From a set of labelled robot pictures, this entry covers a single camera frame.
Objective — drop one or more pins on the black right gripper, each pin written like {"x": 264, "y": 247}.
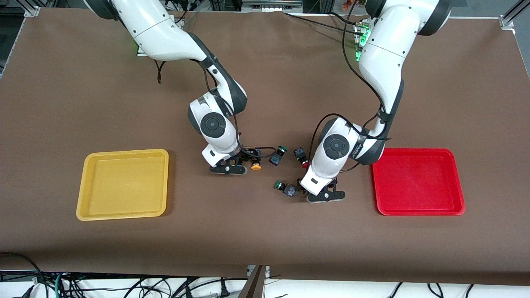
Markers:
{"x": 247, "y": 154}

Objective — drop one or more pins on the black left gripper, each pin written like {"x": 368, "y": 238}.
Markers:
{"x": 300, "y": 182}

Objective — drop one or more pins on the yellow mushroom push button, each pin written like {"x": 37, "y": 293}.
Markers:
{"x": 256, "y": 167}

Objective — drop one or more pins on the red mushroom push button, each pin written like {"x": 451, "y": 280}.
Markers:
{"x": 299, "y": 153}

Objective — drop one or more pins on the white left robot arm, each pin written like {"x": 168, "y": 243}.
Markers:
{"x": 385, "y": 54}

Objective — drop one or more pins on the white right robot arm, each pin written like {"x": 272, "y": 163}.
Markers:
{"x": 165, "y": 37}

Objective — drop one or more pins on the green push button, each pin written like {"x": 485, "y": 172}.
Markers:
{"x": 290, "y": 191}
{"x": 275, "y": 159}

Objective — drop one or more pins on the brown table cover sheet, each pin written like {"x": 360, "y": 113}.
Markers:
{"x": 265, "y": 231}

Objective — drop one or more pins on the red plastic tray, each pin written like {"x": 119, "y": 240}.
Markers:
{"x": 418, "y": 182}

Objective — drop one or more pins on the yellow plastic tray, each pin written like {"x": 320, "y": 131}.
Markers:
{"x": 124, "y": 186}

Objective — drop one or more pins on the black power plug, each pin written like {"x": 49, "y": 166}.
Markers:
{"x": 223, "y": 289}

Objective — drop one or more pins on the aluminium extrusion bar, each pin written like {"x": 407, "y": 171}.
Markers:
{"x": 269, "y": 6}

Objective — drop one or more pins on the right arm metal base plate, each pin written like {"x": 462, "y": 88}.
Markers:
{"x": 140, "y": 51}

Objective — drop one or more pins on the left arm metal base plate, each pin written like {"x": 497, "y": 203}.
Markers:
{"x": 359, "y": 41}

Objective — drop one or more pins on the small aluminium corner bracket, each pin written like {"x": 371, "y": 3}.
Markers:
{"x": 32, "y": 11}

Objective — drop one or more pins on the aluminium frame corner profile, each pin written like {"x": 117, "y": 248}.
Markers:
{"x": 507, "y": 20}

